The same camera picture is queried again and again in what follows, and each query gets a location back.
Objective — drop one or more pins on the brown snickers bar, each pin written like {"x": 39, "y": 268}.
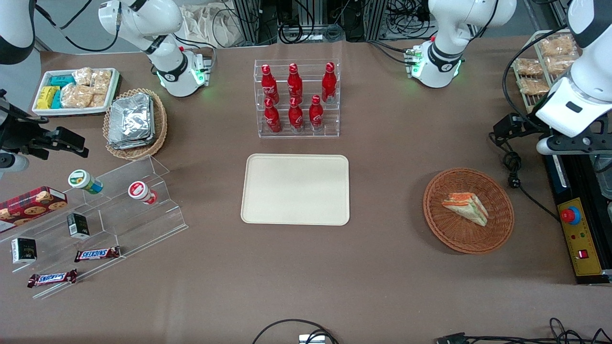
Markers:
{"x": 98, "y": 254}
{"x": 52, "y": 278}

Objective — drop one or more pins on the clear bag of crackers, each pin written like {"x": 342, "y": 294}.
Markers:
{"x": 557, "y": 46}
{"x": 533, "y": 86}
{"x": 528, "y": 67}
{"x": 563, "y": 64}

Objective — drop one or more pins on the clear acrylic step shelf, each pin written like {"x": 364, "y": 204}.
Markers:
{"x": 134, "y": 224}

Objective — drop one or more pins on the oval light wicker basket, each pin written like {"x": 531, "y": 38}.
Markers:
{"x": 160, "y": 129}

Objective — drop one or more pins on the beige plastic tray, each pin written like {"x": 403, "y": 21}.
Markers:
{"x": 296, "y": 191}

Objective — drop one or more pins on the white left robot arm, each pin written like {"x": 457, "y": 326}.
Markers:
{"x": 444, "y": 57}

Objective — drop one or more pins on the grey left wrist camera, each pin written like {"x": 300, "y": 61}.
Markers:
{"x": 547, "y": 145}

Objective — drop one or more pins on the clear acrylic bottle rack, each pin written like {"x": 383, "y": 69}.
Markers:
{"x": 330, "y": 129}

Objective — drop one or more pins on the white rectangular snack tray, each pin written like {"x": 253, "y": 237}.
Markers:
{"x": 43, "y": 111}

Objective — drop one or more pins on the round brown wicker basket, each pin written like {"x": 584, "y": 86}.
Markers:
{"x": 459, "y": 239}

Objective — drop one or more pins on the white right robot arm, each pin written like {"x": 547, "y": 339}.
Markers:
{"x": 167, "y": 71}

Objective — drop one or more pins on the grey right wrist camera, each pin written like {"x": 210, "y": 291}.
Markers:
{"x": 12, "y": 162}

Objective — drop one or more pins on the red emergency stop button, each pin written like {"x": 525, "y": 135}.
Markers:
{"x": 570, "y": 215}

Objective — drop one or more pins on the green lid yoghurt cup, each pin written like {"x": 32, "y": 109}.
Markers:
{"x": 83, "y": 180}

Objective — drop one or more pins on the red lid yoghurt cup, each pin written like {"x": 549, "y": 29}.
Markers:
{"x": 141, "y": 192}

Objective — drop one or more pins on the silver foil pack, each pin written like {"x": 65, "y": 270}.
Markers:
{"x": 131, "y": 117}
{"x": 129, "y": 145}

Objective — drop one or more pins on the teal snack pack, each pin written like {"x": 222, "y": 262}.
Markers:
{"x": 57, "y": 99}
{"x": 62, "y": 80}

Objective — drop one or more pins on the red cola bottle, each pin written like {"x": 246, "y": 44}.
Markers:
{"x": 316, "y": 117}
{"x": 296, "y": 118}
{"x": 295, "y": 86}
{"x": 269, "y": 88}
{"x": 272, "y": 119}
{"x": 329, "y": 86}

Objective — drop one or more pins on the yellow snack pack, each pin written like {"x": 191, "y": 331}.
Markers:
{"x": 47, "y": 98}

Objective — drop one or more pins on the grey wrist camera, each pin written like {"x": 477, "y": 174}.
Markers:
{"x": 547, "y": 145}
{"x": 12, "y": 162}

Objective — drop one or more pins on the metal machine tray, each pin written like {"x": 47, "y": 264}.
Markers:
{"x": 605, "y": 181}

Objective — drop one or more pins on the small grey device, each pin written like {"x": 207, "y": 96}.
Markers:
{"x": 311, "y": 339}

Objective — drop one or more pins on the small black carton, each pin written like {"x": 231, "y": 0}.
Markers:
{"x": 78, "y": 225}
{"x": 24, "y": 251}

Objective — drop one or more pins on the white cloth bag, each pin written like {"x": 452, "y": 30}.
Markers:
{"x": 210, "y": 26}

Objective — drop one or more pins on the triangle sandwich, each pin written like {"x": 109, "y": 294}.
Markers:
{"x": 466, "y": 208}

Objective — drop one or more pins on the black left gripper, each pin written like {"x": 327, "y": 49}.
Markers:
{"x": 525, "y": 126}

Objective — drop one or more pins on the black machine yellow panel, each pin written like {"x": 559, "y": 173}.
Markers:
{"x": 583, "y": 248}

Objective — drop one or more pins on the clear rice cracker bag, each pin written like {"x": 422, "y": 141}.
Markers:
{"x": 82, "y": 76}
{"x": 101, "y": 81}
{"x": 76, "y": 95}
{"x": 98, "y": 100}

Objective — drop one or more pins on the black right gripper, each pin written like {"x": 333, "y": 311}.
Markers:
{"x": 20, "y": 135}

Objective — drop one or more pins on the red tartan cookie box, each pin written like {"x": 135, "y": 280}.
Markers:
{"x": 28, "y": 205}

